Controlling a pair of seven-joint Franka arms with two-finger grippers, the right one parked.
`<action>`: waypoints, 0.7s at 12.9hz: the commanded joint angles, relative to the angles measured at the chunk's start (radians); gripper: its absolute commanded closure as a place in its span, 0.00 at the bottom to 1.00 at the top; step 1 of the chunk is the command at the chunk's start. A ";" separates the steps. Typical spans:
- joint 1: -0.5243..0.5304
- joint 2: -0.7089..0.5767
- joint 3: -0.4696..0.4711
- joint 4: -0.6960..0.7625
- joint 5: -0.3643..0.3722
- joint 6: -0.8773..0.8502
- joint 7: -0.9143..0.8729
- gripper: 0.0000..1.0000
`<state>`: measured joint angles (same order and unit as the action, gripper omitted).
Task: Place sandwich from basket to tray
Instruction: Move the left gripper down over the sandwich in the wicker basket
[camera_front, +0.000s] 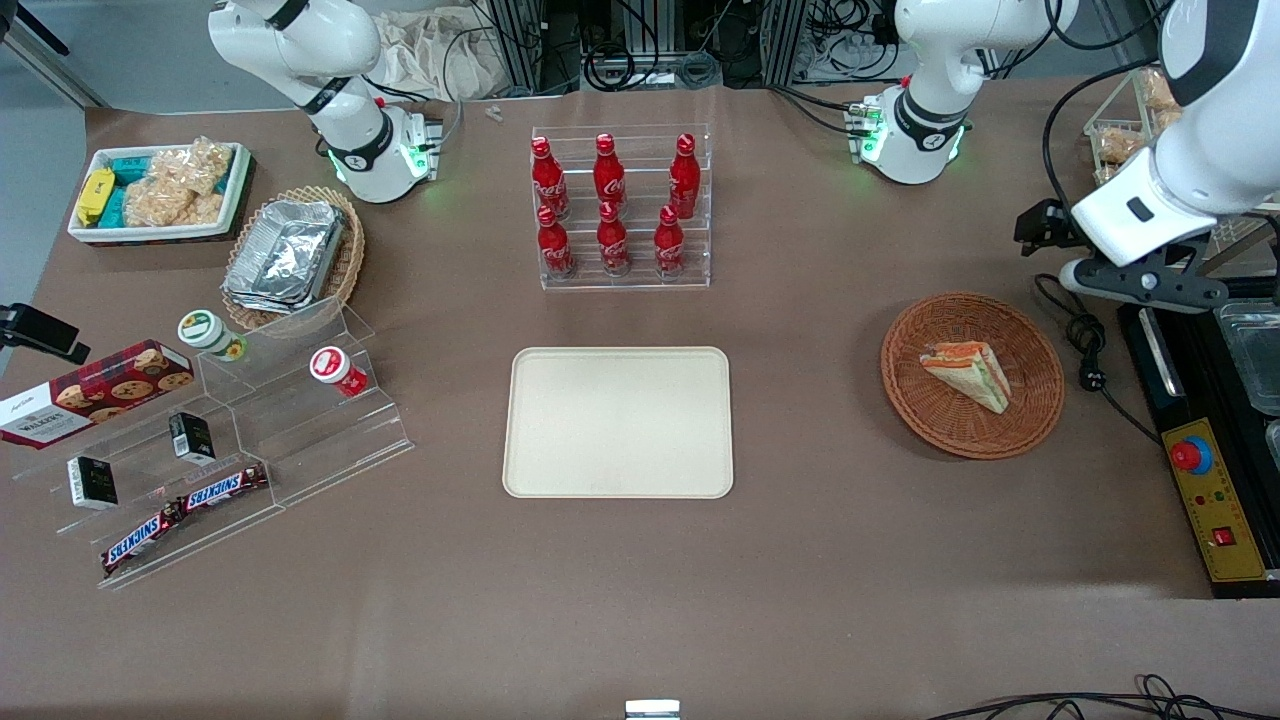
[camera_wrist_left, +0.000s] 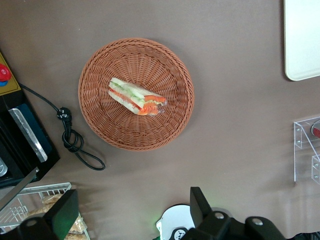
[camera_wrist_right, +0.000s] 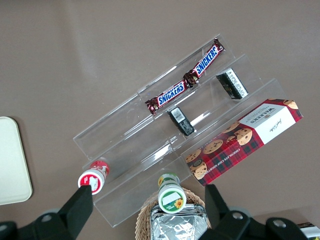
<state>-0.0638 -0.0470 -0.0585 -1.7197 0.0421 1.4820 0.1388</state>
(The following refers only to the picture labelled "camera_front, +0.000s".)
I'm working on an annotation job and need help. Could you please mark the clear acrylic stepped shelf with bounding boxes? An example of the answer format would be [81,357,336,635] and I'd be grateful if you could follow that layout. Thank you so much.
[12,295,416,592]

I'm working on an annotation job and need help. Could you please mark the small black white box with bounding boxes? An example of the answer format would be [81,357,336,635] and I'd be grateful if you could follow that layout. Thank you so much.
[167,410,217,465]
[66,455,120,512]

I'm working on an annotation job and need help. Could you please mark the red lid white cup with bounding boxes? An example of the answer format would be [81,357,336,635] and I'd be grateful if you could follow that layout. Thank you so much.
[308,345,370,399]

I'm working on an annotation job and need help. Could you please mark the foil trays in basket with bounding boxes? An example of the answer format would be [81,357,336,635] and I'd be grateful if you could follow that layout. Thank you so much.
[221,185,366,332]

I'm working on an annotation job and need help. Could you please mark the clear bag rice crackers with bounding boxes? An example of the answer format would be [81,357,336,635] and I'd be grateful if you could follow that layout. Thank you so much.
[122,176,225,229]
[148,136,235,198]

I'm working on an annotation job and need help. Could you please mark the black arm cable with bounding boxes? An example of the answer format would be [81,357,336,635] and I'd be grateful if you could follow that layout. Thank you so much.
[1040,55,1171,216]

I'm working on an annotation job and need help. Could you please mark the clear acrylic bottle rack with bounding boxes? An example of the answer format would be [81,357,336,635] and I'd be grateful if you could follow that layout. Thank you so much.
[529,123,713,292]

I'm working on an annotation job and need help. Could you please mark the black floor cables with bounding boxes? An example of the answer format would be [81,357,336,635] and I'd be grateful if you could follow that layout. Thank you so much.
[928,674,1280,720]

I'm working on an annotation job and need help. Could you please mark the black clamp mount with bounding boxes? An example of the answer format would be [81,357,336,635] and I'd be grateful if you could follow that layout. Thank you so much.
[0,302,92,365]

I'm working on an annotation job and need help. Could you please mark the clear acrylic bread rack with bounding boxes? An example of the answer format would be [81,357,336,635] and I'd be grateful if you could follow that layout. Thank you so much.
[1084,64,1183,187]

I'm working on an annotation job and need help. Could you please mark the green lid white cup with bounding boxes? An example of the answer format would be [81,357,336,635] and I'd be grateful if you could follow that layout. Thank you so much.
[177,309,249,363]

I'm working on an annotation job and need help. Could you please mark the round brown wicker basket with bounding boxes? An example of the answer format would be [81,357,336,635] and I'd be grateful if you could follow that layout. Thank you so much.
[880,291,1066,461]

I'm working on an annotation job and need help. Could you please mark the red tartan cookie box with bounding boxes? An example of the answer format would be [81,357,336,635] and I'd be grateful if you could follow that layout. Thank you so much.
[0,339,196,451]

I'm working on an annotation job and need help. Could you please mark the triangular sandwich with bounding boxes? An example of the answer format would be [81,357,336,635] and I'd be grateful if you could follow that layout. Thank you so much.
[919,340,1012,415]

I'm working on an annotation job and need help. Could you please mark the cream rectangular tray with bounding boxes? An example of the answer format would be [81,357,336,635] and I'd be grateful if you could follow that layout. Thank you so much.
[502,346,735,500]

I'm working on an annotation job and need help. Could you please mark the black power cable with plug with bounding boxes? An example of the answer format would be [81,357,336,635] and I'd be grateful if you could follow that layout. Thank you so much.
[1033,273,1163,447]

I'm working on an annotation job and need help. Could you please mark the clear plastic container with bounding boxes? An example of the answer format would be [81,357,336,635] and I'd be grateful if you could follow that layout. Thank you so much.
[1214,303,1280,417]

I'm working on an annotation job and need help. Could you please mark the black control box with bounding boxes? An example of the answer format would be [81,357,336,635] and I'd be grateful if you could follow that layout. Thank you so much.
[1117,275,1280,600]

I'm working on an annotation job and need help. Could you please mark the white crumpled cloth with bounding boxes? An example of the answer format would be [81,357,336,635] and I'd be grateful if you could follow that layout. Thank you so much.
[372,8,503,102]

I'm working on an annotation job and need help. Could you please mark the red cola bottle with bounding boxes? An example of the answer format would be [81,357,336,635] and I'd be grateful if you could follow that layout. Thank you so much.
[653,205,687,278]
[668,133,702,220]
[530,136,570,222]
[596,201,632,278]
[536,205,577,280]
[593,133,628,213]

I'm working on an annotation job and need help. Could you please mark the stacked aluminium foil containers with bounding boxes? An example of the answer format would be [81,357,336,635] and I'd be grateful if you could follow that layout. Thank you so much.
[224,199,347,314]

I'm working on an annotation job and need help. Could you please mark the yellow snack pack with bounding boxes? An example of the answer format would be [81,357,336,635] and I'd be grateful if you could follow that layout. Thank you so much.
[76,167,117,227]

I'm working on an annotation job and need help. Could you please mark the white rectangular snack bin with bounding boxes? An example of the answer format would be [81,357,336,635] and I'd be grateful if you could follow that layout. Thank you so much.
[66,141,254,246]

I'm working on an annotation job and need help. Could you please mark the Snickers chocolate bar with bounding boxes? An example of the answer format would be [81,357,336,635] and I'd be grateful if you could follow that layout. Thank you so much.
[179,462,270,514]
[100,502,188,579]

